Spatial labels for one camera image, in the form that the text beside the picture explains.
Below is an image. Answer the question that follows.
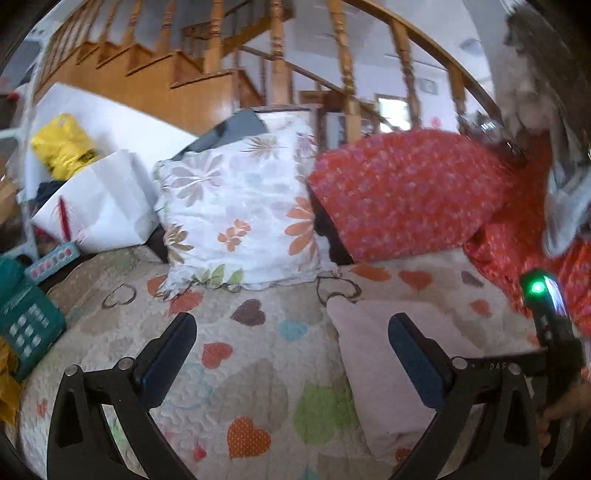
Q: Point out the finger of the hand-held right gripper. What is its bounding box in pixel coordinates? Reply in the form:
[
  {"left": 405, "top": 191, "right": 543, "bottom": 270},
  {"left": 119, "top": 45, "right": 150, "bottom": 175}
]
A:
[{"left": 468, "top": 351, "right": 551, "bottom": 377}]

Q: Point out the white paper bag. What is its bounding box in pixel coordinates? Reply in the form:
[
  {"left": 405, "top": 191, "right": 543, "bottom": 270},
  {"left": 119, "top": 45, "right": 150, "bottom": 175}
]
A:
[{"left": 30, "top": 150, "right": 161, "bottom": 256}]

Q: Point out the yellow plastic bag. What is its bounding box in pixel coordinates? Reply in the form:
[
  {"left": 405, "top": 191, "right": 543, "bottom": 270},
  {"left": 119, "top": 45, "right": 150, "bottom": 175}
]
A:
[
  {"left": 31, "top": 113, "right": 105, "bottom": 182},
  {"left": 0, "top": 336, "right": 22, "bottom": 426}
]

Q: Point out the light blue paint box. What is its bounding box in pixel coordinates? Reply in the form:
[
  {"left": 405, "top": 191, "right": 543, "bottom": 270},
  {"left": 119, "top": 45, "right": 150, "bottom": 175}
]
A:
[{"left": 25, "top": 241, "right": 83, "bottom": 284}]

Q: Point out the pale pink fleece zip garment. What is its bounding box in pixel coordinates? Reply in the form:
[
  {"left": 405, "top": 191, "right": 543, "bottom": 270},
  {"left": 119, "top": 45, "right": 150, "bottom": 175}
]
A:
[{"left": 327, "top": 295, "right": 481, "bottom": 459}]

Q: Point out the grey cushion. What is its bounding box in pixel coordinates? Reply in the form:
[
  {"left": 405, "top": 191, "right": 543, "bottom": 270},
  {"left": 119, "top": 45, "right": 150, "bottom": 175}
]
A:
[{"left": 180, "top": 108, "right": 269, "bottom": 156}]

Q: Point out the person's right hand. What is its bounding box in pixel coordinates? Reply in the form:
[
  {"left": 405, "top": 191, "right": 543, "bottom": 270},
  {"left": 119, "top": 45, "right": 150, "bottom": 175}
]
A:
[{"left": 537, "top": 382, "right": 580, "bottom": 457}]

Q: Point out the red floral blanket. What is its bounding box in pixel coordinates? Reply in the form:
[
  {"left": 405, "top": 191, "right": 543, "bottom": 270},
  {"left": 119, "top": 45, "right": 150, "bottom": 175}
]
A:
[{"left": 464, "top": 138, "right": 591, "bottom": 326}]

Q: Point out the heart print quilt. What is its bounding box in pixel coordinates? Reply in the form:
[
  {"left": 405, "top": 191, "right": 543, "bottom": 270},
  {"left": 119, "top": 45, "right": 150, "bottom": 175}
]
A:
[{"left": 18, "top": 247, "right": 550, "bottom": 480}]

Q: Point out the silver shiny object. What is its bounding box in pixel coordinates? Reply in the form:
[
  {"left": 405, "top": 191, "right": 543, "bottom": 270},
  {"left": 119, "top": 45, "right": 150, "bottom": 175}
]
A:
[{"left": 459, "top": 113, "right": 528, "bottom": 160}]

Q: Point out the green cardboard box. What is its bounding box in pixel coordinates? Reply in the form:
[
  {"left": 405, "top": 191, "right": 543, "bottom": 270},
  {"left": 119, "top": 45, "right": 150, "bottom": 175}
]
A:
[{"left": 0, "top": 256, "right": 68, "bottom": 382}]

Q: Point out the white floral pillow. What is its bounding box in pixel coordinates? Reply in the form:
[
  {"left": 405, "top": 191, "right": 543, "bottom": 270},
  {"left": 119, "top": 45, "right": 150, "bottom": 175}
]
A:
[{"left": 154, "top": 111, "right": 339, "bottom": 291}]

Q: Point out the grey white fluffy garment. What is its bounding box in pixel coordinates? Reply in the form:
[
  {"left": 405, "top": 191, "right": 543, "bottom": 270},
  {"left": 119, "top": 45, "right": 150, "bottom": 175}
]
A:
[{"left": 492, "top": 0, "right": 591, "bottom": 259}]

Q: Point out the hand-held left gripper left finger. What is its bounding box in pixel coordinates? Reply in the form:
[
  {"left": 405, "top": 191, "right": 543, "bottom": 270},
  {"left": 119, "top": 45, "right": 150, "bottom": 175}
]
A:
[{"left": 46, "top": 312, "right": 199, "bottom": 480}]

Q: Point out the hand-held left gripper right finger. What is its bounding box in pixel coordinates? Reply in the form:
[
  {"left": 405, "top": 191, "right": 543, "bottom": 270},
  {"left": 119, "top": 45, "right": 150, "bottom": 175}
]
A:
[{"left": 388, "top": 312, "right": 541, "bottom": 480}]

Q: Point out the white foam board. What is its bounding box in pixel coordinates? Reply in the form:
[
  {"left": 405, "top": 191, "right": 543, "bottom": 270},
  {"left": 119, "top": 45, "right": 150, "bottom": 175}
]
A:
[{"left": 23, "top": 83, "right": 200, "bottom": 204}]

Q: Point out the red floral cushion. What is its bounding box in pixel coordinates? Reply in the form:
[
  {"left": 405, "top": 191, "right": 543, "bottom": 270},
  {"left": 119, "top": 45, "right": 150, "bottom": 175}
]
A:
[{"left": 307, "top": 129, "right": 514, "bottom": 265}]

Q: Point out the wooden staircase railing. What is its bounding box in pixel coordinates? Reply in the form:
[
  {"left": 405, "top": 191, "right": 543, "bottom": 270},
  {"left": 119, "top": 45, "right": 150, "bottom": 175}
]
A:
[{"left": 32, "top": 0, "right": 505, "bottom": 155}]

